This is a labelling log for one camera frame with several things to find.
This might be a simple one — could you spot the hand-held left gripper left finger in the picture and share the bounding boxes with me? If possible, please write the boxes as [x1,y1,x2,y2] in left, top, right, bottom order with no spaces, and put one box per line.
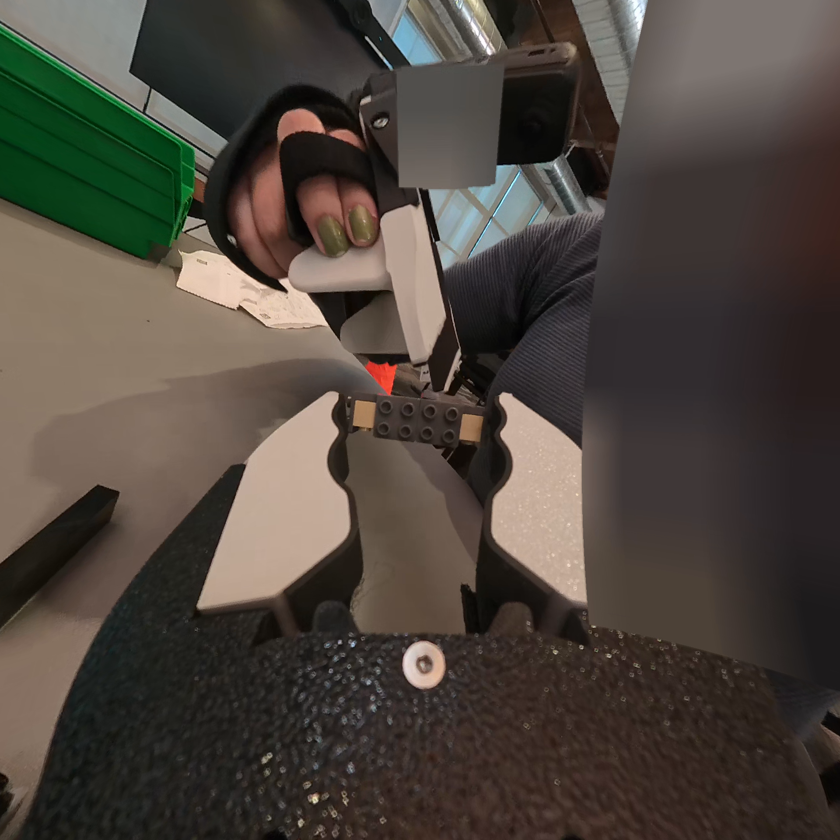
[197,392,363,634]

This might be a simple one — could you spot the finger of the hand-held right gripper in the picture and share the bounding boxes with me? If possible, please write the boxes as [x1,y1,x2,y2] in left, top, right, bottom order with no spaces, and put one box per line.
[379,203,443,366]
[419,190,462,396]

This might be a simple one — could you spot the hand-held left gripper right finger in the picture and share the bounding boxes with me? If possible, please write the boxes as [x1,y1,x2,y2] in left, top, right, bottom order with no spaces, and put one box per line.
[478,392,588,634]

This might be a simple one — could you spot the tan and black brick assembly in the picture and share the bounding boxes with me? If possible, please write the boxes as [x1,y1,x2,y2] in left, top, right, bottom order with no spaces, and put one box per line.
[346,394,488,452]

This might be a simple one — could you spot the person's right forearm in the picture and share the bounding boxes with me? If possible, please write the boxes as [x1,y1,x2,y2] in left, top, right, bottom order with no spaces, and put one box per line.
[440,210,605,447]

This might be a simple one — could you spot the grey desk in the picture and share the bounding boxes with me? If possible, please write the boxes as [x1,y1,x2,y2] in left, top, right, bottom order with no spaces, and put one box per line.
[0,197,487,815]

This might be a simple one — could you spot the person's right hand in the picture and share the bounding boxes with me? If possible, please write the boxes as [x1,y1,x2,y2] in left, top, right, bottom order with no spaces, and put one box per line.
[241,107,382,278]

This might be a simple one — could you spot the black video conference bar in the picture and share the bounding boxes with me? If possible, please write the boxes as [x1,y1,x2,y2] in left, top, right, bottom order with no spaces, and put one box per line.
[344,0,398,67]

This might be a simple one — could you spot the large black display screen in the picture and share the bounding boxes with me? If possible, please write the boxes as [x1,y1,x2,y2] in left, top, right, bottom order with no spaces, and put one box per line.
[130,0,411,142]

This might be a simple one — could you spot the white paper sheet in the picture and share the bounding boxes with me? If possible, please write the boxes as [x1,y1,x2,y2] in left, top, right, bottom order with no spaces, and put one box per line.
[176,249,329,329]

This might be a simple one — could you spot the long black brick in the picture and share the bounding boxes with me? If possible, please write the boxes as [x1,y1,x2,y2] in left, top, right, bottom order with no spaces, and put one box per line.
[0,486,120,624]

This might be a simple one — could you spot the green stacked plastic bins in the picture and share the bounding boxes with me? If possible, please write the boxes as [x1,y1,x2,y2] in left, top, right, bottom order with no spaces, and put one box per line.
[0,23,198,260]

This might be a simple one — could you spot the silver ventilation duct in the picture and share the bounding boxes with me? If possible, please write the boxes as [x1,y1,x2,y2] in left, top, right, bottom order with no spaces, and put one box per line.
[427,0,509,63]
[525,157,595,217]
[600,0,647,126]

